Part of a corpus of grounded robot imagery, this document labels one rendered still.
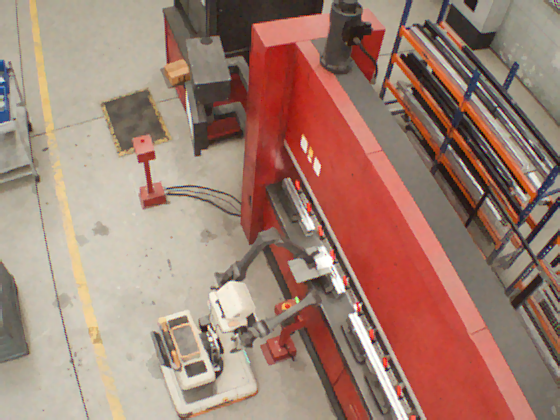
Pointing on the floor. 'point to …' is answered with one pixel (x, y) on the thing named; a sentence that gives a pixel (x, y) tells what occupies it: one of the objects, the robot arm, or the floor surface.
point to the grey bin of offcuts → (10, 319)
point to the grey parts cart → (16, 135)
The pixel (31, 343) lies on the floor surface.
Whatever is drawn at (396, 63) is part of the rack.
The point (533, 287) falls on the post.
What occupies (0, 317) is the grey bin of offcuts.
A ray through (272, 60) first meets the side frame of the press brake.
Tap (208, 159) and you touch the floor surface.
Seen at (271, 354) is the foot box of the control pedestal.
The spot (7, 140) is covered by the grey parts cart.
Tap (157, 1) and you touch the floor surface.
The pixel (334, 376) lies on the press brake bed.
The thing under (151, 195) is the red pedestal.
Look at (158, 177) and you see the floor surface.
